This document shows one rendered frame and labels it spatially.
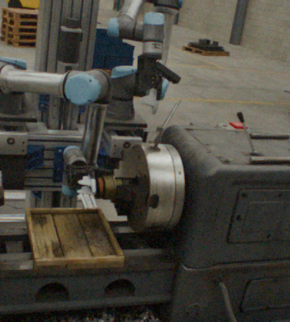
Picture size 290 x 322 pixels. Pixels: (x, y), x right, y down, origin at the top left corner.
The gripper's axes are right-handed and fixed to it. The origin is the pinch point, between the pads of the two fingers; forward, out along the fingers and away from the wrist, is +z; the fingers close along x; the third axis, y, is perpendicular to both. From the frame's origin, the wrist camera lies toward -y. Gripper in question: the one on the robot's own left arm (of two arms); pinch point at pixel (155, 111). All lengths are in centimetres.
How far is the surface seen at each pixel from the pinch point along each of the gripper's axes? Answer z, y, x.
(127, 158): 17.5, 10.1, 1.0
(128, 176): 23.7, 10.3, 3.2
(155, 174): 21.4, 5.3, 17.1
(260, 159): 15.2, -29.4, 26.0
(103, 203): 70, -38, -215
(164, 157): 16.1, 1.1, 13.4
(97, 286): 62, 21, 7
